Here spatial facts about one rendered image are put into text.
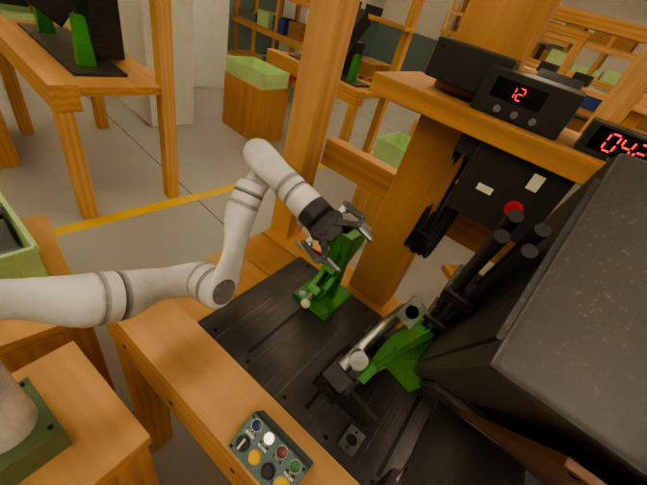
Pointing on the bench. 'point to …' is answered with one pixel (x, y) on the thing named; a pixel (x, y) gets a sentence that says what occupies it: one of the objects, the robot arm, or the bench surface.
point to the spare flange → (347, 442)
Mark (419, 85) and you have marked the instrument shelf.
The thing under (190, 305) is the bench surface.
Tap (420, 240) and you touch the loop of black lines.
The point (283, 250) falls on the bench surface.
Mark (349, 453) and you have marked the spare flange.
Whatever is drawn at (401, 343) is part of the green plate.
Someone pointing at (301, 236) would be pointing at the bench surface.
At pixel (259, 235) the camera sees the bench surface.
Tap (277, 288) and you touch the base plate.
